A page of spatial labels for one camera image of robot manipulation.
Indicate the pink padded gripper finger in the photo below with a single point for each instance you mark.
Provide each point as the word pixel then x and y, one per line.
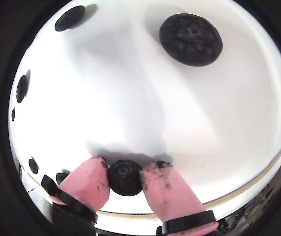
pixel 170 196
pixel 86 186

